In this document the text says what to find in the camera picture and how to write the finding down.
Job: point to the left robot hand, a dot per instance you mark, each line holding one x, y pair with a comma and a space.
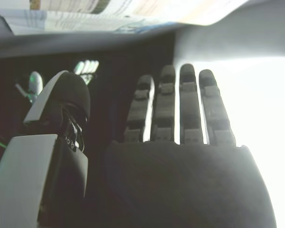
180, 180

